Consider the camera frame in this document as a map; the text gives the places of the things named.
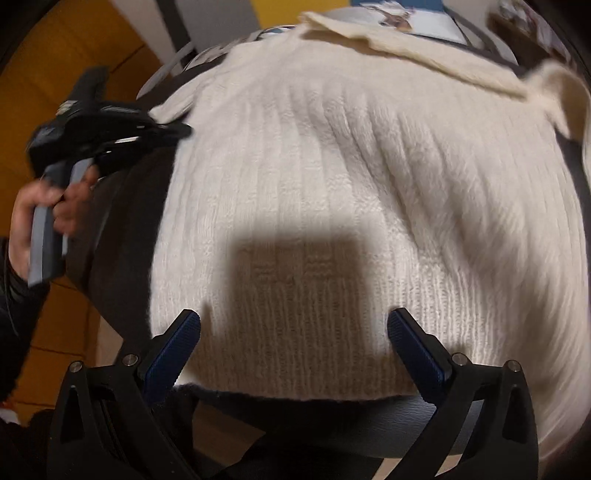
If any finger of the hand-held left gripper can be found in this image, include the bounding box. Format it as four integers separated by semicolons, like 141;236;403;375
152;121;192;145

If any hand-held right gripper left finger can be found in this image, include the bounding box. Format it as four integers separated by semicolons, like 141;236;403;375
46;309;202;480

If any grey yellow blue armchair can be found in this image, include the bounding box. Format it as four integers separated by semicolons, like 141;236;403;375
136;0;518;97

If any person's left hand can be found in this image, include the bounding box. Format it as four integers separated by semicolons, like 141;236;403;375
9;166;100;273

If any white knit sweater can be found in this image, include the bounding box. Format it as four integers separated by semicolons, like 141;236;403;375
148;11;591;467

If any white deer print pillow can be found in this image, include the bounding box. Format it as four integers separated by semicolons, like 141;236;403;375
323;0;467;44

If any wooden desk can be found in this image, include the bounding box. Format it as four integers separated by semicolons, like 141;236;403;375
489;0;573;65

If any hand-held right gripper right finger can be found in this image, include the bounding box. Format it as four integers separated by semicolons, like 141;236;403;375
387;308;540;480

